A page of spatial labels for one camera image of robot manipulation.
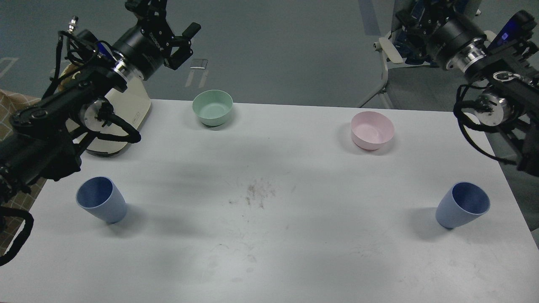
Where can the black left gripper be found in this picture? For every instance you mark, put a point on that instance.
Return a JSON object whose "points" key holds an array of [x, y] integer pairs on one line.
{"points": [[151, 43]]}

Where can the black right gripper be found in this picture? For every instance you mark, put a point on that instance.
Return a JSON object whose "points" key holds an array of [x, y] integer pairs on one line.
{"points": [[437, 32]]}

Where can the blue cup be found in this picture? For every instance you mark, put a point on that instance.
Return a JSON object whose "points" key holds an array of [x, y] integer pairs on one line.
{"points": [[101, 198], [463, 203]]}

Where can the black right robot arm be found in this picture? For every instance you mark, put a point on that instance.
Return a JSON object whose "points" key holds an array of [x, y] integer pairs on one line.
{"points": [[501, 90]]}

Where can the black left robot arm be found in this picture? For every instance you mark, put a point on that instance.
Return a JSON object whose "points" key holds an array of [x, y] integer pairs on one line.
{"points": [[48, 137]]}

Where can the metal floor socket plate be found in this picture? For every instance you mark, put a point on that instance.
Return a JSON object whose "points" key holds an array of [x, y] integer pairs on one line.
{"points": [[199, 64]]}

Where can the grey office chair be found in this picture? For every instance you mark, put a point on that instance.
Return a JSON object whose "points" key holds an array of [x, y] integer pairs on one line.
{"points": [[403, 86]]}

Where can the green bowl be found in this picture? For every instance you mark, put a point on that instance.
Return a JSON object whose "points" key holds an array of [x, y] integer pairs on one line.
{"points": [[213, 107]]}

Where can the pink bowl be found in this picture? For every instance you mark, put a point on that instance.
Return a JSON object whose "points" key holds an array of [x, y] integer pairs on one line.
{"points": [[371, 130]]}

